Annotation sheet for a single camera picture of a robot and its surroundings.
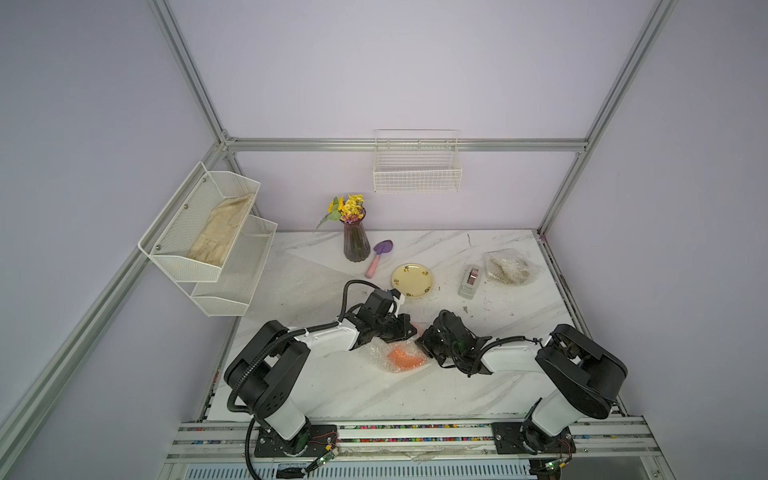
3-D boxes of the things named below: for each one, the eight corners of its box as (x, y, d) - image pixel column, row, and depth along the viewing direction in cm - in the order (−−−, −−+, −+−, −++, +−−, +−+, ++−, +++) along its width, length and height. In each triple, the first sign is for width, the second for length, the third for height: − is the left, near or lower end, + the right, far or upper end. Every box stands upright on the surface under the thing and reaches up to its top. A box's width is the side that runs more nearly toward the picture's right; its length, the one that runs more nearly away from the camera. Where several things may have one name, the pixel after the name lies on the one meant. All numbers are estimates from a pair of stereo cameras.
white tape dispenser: (457, 296, 104) (459, 288, 100) (462, 272, 111) (465, 263, 107) (475, 301, 103) (479, 293, 99) (480, 276, 110) (483, 267, 105)
